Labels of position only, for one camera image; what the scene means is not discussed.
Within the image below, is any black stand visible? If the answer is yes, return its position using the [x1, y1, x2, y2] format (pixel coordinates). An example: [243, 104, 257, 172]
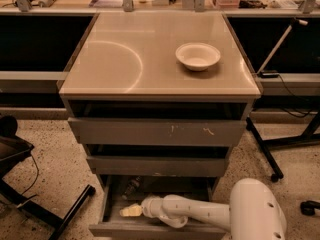
[246, 112, 320, 182]
[0, 115, 97, 240]

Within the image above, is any grey drawer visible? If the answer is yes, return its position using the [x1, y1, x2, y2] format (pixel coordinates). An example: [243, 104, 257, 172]
[86, 145, 230, 177]
[89, 175, 225, 240]
[69, 101, 246, 146]

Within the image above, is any black stand left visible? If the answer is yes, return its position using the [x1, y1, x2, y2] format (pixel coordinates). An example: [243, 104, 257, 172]
[0, 115, 97, 240]

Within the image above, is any grey bottom drawer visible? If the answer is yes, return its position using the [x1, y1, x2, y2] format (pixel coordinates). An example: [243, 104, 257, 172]
[89, 175, 225, 240]

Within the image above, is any clear plastic water bottle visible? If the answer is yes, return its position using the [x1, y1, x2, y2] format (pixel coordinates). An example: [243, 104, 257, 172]
[122, 176, 142, 200]

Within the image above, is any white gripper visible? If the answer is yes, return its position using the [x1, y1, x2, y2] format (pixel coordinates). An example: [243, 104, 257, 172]
[120, 196, 188, 228]

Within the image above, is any white rod with black base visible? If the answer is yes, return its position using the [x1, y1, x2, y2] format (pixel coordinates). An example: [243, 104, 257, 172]
[256, 18, 308, 76]

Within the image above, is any grey middle drawer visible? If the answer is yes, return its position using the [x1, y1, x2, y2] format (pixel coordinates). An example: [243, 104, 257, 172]
[86, 145, 230, 177]

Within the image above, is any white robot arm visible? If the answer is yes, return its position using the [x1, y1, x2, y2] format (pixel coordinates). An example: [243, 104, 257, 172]
[120, 178, 287, 240]

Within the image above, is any grey top drawer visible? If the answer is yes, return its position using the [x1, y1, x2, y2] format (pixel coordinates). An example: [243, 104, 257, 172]
[69, 101, 246, 146]

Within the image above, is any white paper bowl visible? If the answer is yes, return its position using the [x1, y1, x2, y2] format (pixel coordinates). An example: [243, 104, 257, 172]
[175, 43, 221, 72]

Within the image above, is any black caster wheel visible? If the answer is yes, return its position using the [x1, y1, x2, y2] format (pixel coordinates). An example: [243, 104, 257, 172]
[300, 200, 320, 216]

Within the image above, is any black stand right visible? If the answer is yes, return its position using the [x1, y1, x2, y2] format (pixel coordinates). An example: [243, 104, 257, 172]
[246, 112, 320, 182]

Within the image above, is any black cable on floor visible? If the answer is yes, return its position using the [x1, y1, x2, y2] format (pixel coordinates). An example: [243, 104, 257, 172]
[16, 154, 40, 209]

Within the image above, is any grey drawer cabinet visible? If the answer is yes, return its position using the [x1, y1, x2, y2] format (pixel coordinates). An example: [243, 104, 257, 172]
[55, 11, 264, 185]

